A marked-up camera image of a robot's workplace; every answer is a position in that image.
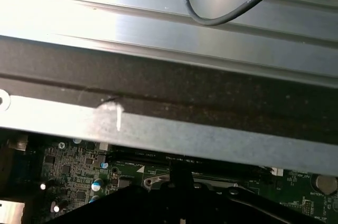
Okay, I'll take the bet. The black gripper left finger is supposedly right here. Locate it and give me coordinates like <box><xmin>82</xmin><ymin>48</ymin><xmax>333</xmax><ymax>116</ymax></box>
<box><xmin>50</xmin><ymin>166</ymin><xmax>183</xmax><ymax>224</ymax></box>

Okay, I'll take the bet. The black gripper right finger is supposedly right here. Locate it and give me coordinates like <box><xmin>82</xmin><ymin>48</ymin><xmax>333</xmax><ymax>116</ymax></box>
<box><xmin>180</xmin><ymin>167</ymin><xmax>315</xmax><ymax>224</ymax></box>

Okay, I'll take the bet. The CPU socket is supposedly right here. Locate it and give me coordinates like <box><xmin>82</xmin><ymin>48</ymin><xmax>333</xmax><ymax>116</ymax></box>
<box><xmin>143</xmin><ymin>172</ymin><xmax>240</xmax><ymax>192</ymax></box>

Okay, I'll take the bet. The green motherboard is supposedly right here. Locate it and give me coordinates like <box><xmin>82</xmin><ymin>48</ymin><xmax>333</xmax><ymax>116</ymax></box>
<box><xmin>0</xmin><ymin>134</ymin><xmax>338</xmax><ymax>224</ymax></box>

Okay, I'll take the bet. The round coin cell battery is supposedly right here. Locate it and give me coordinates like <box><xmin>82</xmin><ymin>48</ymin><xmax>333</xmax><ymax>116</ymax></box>
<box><xmin>315</xmin><ymin>174</ymin><xmax>336</xmax><ymax>196</ymax></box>

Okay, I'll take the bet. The open black PC case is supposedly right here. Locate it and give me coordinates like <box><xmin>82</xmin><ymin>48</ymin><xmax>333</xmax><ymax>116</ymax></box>
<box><xmin>0</xmin><ymin>35</ymin><xmax>338</xmax><ymax>177</ymax></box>

